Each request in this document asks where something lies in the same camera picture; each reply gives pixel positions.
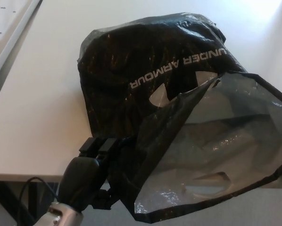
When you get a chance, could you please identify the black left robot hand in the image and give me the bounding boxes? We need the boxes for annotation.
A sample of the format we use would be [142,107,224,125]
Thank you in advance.
[58,137,122,214]

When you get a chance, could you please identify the black printed plastic shopping bag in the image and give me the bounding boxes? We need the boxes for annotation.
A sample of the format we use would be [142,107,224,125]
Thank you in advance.
[77,12,282,223]

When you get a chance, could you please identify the grey desk edge strip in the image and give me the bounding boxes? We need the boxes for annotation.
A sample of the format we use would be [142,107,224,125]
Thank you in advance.
[0,0,44,112]

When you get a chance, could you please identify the white printed paper sheet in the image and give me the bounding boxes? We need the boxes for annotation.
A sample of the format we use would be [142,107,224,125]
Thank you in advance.
[0,0,30,43]

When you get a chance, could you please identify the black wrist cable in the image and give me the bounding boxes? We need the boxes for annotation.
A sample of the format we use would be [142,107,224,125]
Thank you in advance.
[20,176,59,209]

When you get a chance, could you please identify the black metal table leg frame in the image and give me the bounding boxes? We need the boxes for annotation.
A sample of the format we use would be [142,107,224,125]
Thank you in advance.
[0,180,61,226]

